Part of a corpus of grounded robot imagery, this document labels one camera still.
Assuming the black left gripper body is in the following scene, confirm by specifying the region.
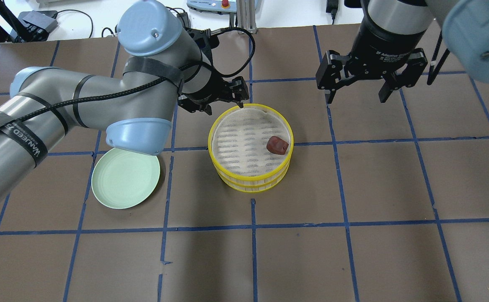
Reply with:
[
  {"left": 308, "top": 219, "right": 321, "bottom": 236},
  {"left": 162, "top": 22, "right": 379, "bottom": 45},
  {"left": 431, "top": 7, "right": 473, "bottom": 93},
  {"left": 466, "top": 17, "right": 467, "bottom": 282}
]
[{"left": 177, "top": 71, "right": 233, "bottom": 113}]

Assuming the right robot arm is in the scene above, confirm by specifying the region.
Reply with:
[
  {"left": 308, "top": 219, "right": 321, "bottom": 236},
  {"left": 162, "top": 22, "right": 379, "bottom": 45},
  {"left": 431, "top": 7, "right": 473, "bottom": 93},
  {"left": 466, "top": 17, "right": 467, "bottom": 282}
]
[{"left": 315, "top": 0, "right": 489, "bottom": 104}]

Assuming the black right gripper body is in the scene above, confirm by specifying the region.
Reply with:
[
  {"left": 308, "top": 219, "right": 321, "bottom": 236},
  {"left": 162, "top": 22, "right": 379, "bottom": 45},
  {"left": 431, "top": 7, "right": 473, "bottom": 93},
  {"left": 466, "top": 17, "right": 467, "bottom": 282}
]
[{"left": 325, "top": 17, "right": 428, "bottom": 85}]

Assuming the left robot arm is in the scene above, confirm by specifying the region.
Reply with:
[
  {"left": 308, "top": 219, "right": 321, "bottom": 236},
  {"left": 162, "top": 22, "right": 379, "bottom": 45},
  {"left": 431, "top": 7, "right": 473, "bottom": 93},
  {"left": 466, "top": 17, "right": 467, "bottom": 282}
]
[{"left": 0, "top": 0, "right": 249, "bottom": 201}]

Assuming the black power adapter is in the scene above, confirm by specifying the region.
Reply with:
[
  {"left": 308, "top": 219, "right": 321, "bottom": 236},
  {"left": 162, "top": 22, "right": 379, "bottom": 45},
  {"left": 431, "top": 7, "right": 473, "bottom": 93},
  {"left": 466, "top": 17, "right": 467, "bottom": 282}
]
[{"left": 325, "top": 0, "right": 339, "bottom": 15}]

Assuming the aluminium frame post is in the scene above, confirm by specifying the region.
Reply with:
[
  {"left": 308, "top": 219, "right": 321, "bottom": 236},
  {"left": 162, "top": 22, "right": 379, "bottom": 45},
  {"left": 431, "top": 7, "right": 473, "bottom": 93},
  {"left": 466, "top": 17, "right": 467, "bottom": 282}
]
[{"left": 236, "top": 0, "right": 258, "bottom": 34}]

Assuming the green plate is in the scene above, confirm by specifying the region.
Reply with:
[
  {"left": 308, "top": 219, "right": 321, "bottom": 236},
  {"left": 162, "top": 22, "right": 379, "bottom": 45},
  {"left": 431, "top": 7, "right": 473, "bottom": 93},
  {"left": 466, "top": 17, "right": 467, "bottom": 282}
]
[{"left": 91, "top": 148, "right": 161, "bottom": 209}]

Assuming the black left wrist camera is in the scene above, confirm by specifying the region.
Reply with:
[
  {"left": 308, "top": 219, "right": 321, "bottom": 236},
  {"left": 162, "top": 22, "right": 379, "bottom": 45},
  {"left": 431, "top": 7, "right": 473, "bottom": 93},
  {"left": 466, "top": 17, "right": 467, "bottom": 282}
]
[{"left": 184, "top": 28, "right": 221, "bottom": 61}]

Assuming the red-brown bun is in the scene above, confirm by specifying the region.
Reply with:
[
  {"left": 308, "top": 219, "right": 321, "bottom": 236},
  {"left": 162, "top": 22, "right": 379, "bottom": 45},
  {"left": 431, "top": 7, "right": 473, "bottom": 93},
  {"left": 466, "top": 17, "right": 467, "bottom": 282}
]
[{"left": 266, "top": 135, "right": 290, "bottom": 155}]

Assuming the teach pendant near plate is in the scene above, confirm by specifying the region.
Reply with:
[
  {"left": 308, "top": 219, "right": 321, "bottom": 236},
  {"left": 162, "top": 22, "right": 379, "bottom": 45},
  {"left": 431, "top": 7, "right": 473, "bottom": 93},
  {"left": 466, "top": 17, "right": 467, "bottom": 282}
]
[{"left": 186, "top": 0, "right": 238, "bottom": 15}]

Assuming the yellow steamer basket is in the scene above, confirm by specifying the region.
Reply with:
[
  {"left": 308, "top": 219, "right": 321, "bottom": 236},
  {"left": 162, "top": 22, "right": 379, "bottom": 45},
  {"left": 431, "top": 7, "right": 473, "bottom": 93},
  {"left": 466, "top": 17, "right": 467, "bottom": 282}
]
[
  {"left": 214, "top": 162, "right": 290, "bottom": 193},
  {"left": 207, "top": 104, "right": 294, "bottom": 177}
]

